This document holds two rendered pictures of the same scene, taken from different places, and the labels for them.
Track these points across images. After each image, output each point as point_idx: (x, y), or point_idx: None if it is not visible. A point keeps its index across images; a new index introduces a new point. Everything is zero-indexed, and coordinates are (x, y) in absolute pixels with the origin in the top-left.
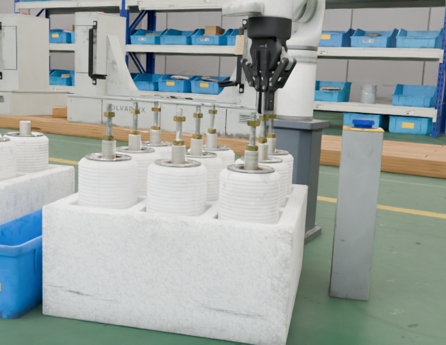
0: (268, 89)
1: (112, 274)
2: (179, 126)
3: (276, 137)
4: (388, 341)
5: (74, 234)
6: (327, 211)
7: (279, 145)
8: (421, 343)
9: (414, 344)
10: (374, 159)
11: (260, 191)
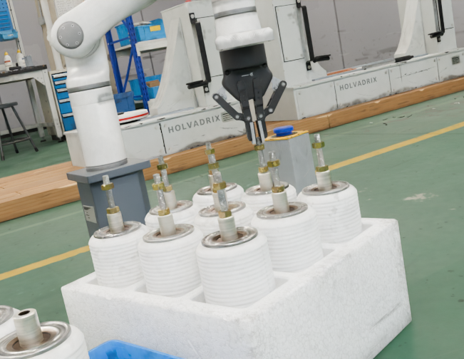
0: (264, 116)
1: (316, 350)
2: (278, 171)
3: (114, 189)
4: (409, 281)
5: (281, 332)
6: (90, 266)
7: (120, 196)
8: (417, 271)
9: (418, 274)
10: (309, 157)
11: (358, 200)
